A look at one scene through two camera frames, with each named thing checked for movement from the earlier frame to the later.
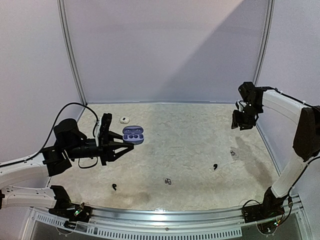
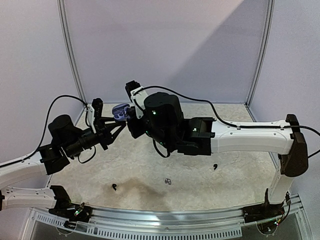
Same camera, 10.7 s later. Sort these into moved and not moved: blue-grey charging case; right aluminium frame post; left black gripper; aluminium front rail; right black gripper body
Moved: right black gripper body; left black gripper; blue-grey charging case
Not moved: right aluminium frame post; aluminium front rail
